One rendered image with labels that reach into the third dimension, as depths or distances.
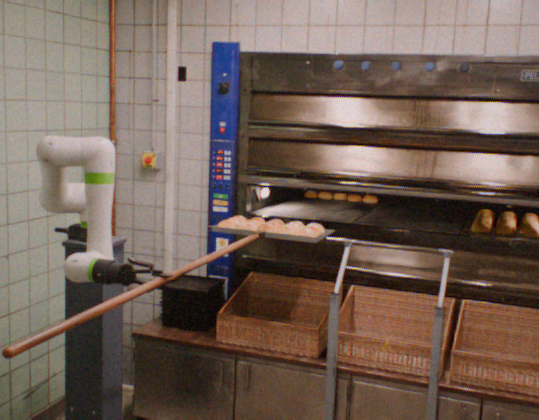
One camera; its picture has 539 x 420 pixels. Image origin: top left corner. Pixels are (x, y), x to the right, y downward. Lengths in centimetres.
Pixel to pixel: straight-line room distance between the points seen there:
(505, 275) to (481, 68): 106
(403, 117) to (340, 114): 34
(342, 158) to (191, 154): 91
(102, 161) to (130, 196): 165
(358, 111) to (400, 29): 47
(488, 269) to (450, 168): 56
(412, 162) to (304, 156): 59
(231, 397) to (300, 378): 40
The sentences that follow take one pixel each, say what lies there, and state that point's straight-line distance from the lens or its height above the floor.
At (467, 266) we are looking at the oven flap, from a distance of 378.
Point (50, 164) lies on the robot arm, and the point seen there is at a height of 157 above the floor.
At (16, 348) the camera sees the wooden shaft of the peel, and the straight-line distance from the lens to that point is 189.
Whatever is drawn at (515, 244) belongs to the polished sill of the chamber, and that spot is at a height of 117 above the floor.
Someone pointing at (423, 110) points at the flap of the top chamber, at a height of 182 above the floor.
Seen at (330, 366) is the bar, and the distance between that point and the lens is 341.
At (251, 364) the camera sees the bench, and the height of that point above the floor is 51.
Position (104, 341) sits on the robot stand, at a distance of 317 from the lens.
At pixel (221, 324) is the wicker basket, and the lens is 366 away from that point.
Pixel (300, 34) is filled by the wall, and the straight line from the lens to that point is 388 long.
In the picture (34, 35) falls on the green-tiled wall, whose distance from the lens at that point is 381.
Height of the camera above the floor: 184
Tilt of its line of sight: 9 degrees down
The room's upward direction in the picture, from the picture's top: 2 degrees clockwise
